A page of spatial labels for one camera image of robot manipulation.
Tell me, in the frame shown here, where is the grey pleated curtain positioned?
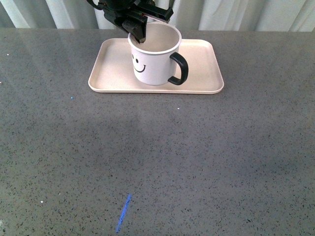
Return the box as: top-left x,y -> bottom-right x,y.
0,0 -> 315,32

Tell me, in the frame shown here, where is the white smiley mug black handle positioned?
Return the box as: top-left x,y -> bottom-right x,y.
128,22 -> 189,86

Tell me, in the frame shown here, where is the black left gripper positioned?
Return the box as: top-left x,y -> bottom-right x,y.
87,0 -> 174,43

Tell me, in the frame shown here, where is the beige rectangular tray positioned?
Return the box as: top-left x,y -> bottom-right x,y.
88,38 -> 224,94

